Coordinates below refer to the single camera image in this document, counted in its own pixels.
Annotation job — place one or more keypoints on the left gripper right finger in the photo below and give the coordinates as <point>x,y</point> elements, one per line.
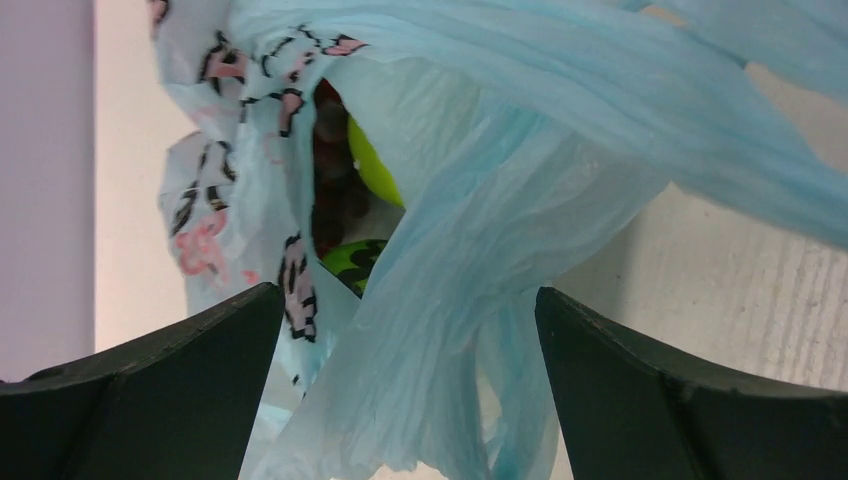
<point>633,407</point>

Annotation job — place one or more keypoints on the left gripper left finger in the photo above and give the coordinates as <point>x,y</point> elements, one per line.
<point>177,403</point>

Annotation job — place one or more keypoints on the green fake watermelon ball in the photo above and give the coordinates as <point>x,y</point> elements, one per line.
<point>352,263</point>

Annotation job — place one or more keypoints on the dark red fake fruit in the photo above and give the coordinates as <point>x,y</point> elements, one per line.
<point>341,197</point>

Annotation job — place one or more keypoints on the yellow-green fake fruit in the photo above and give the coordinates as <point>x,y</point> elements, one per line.
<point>370,168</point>

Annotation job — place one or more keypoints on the light blue plastic bag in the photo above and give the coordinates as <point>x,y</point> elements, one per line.
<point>522,137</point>

